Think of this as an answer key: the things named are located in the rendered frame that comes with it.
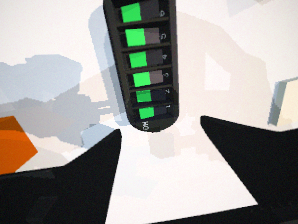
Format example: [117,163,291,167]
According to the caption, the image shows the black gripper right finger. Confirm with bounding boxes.
[200,115,298,204]

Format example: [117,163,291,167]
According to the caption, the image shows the dark grey switch panel with green rocker switches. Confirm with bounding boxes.
[103,0,180,133]

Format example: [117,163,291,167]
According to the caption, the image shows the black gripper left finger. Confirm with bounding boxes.
[0,129,122,224]

